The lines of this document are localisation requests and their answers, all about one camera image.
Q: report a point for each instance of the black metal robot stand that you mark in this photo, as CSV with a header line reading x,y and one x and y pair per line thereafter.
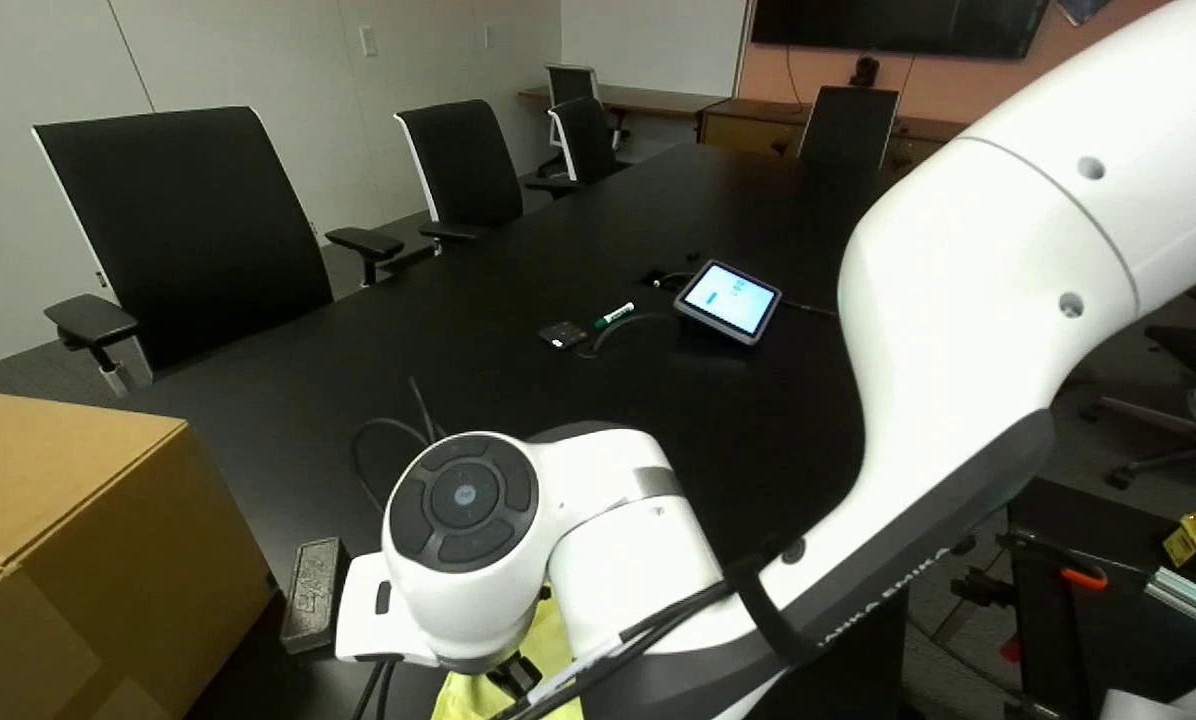
x,y
1118,654

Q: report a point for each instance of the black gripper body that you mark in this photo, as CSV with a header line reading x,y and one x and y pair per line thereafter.
x,y
510,675

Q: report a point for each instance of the yellow cloth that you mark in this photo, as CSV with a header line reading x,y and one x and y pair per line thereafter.
x,y
468,702

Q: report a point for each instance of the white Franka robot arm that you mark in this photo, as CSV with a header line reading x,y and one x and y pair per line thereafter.
x,y
997,295

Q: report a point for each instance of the black rolling office chair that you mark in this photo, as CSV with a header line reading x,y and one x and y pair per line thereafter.
x,y
1190,325

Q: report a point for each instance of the small grey rectangular block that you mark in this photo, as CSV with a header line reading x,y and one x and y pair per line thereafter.
x,y
314,592

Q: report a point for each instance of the black touchscreen device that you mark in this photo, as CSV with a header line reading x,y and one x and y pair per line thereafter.
x,y
731,300

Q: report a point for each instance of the brown cardboard box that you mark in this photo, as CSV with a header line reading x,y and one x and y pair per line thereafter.
x,y
77,561

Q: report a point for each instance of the wooden sideboard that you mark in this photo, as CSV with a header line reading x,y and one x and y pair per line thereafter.
x,y
741,126

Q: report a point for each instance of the small black device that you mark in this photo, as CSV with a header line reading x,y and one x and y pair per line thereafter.
x,y
562,333

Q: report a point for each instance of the wall mounted black screen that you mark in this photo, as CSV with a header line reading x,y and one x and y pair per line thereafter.
x,y
888,22

